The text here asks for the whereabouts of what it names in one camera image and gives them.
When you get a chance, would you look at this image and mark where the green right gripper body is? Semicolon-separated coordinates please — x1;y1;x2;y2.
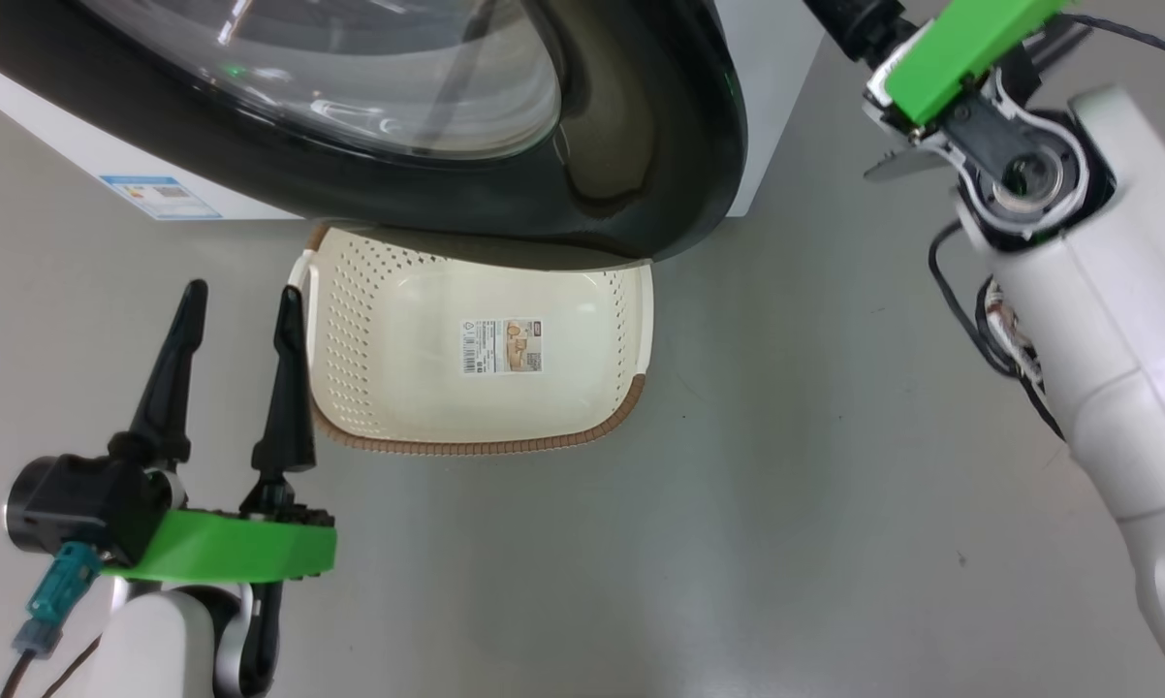
864;0;1074;133

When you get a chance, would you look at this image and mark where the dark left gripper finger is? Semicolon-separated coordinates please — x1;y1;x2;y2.
108;279;208;466
238;286;318;515

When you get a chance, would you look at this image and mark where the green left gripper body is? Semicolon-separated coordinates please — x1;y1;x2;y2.
98;504;338;585

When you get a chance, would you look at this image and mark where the black washer door glass window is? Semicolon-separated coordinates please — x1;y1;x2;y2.
0;0;748;272

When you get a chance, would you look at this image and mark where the cream perforated laundry basket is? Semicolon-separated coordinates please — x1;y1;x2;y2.
287;225;656;457

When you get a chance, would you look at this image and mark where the white front-load washing machine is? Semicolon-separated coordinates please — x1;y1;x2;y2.
0;0;826;222

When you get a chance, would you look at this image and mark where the printed basket label sticker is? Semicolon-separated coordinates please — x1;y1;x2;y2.
460;318;545;375

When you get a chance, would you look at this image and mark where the blue energy label sticker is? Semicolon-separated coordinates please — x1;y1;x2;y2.
100;174;223;222

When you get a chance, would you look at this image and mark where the left camera cable teal connector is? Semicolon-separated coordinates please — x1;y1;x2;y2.
0;541;102;698

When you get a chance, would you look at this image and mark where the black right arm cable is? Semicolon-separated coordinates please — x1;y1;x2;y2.
928;221;1068;442

